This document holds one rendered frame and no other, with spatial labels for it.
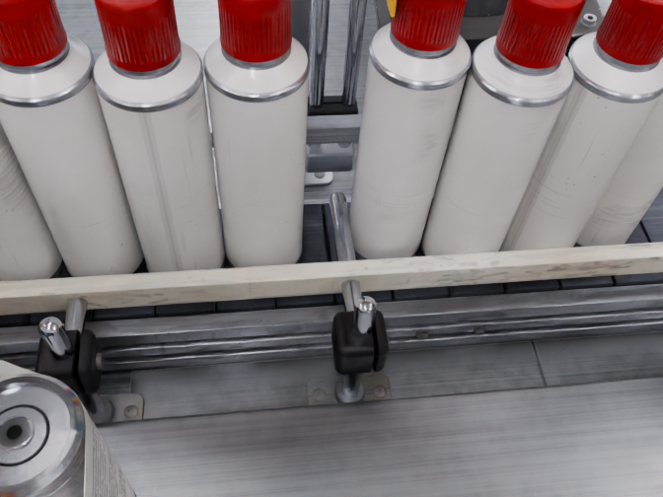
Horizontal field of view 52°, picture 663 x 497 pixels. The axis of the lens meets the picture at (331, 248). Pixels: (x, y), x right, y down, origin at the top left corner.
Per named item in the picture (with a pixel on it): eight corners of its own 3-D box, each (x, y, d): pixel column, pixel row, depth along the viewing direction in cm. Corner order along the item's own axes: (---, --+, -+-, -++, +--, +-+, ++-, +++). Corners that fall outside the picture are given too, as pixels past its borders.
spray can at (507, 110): (414, 272, 46) (487, 8, 30) (426, 214, 49) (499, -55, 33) (490, 290, 46) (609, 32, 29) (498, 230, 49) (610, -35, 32)
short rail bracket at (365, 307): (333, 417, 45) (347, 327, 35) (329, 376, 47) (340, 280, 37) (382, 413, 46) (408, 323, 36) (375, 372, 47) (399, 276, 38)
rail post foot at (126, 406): (51, 436, 43) (47, 432, 43) (57, 398, 45) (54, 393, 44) (142, 432, 44) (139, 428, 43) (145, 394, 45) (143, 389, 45)
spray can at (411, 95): (346, 268, 46) (383, 1, 30) (344, 208, 49) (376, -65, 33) (423, 269, 46) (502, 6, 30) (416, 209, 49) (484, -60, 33)
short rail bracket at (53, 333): (73, 439, 43) (12, 351, 34) (83, 350, 47) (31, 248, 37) (125, 435, 44) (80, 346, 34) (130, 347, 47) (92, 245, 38)
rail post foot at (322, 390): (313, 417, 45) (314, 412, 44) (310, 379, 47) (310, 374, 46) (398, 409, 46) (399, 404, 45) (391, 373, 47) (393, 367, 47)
